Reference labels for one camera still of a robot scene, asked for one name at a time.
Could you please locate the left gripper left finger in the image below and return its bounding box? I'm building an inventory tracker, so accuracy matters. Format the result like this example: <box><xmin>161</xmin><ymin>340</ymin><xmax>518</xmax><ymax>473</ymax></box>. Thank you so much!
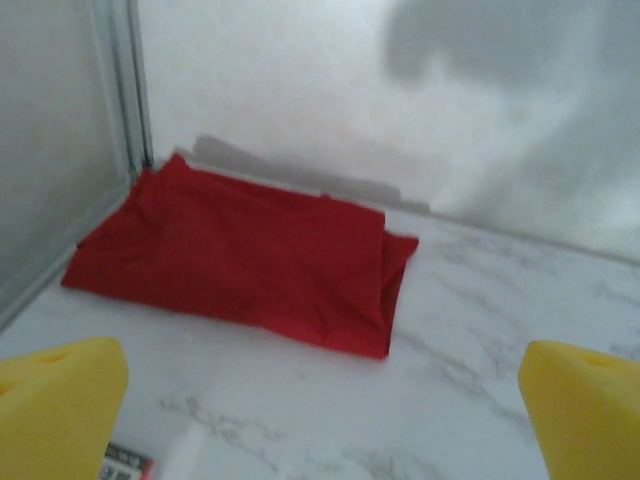
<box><xmin>0</xmin><ymin>335</ymin><xmax>130</xmax><ymax>480</ymax></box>

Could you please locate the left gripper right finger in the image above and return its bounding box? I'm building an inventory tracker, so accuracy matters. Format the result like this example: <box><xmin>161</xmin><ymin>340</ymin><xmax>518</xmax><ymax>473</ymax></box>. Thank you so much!
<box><xmin>518</xmin><ymin>339</ymin><xmax>640</xmax><ymax>480</ymax></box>

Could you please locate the red t-shirt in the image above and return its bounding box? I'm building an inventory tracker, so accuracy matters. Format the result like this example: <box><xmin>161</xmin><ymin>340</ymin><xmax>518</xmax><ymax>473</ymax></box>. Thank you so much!
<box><xmin>59</xmin><ymin>152</ymin><xmax>420</xmax><ymax>362</ymax></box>

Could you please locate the printed card packet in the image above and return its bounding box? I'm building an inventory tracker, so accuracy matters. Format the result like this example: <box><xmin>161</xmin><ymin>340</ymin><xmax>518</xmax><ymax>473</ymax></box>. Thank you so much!
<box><xmin>98</xmin><ymin>442</ymin><xmax>157</xmax><ymax>480</ymax></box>

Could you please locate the aluminium table edge rail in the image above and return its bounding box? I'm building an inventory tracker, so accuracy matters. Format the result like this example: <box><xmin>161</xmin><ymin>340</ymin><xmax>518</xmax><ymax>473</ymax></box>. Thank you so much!
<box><xmin>0</xmin><ymin>167</ymin><xmax>146</xmax><ymax>334</ymax></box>

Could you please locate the aluminium frame post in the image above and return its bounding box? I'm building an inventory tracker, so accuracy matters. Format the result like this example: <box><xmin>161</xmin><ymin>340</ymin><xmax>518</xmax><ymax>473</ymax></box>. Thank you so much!
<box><xmin>89</xmin><ymin>0</ymin><xmax>155</xmax><ymax>174</ymax></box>

